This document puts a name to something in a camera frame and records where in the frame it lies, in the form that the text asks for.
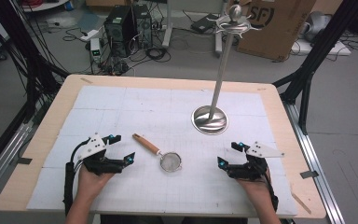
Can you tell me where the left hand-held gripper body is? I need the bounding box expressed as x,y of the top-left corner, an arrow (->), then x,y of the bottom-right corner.
78,133 -> 125,176

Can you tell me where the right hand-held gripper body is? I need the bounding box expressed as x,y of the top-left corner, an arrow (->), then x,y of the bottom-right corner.
226,141 -> 285,182

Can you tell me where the wooden-handled mesh strainer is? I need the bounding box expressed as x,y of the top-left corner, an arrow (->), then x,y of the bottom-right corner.
131,133 -> 184,174

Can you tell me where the metal utensil stand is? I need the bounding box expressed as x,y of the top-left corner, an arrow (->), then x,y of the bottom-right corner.
190,4 -> 263,136

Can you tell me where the person's left hand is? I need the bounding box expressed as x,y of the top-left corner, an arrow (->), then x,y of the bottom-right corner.
76,167 -> 116,203

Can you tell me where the person's right hand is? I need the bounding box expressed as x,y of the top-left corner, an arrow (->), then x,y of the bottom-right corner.
236,173 -> 274,206

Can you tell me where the white gridded mat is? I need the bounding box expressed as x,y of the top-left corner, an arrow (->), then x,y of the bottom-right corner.
25,85 -> 298,218

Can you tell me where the grey tape piece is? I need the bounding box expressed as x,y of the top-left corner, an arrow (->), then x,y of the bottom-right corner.
299,170 -> 320,180

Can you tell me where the person's dark clothing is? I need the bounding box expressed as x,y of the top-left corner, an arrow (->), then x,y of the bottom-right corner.
100,214 -> 250,224

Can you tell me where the small white device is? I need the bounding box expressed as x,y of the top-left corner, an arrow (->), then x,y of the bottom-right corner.
89,37 -> 103,63

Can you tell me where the white power strip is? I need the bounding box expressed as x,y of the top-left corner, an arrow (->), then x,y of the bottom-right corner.
79,29 -> 101,43

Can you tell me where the black computer tower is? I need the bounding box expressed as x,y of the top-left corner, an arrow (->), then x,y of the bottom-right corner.
103,5 -> 135,59
131,3 -> 154,49

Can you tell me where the white flat board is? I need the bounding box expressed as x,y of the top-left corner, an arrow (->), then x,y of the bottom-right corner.
290,38 -> 352,57

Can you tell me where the brown cardboard box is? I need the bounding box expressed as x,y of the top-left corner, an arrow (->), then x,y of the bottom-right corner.
235,0 -> 317,62

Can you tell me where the black sleeved gripper cable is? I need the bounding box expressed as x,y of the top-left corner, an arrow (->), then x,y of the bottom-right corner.
62,137 -> 91,217

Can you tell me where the aluminium rail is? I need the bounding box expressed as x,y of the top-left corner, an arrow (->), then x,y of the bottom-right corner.
0,121 -> 34,204
282,102 -> 347,224

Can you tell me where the coiled black floor cable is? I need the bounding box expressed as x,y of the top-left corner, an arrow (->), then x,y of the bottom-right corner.
145,46 -> 172,63

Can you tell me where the black metal frame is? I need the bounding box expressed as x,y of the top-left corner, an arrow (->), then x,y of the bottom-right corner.
0,0 -> 71,180
272,0 -> 358,136

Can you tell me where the white stand post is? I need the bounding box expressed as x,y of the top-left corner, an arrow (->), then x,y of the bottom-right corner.
161,0 -> 174,49

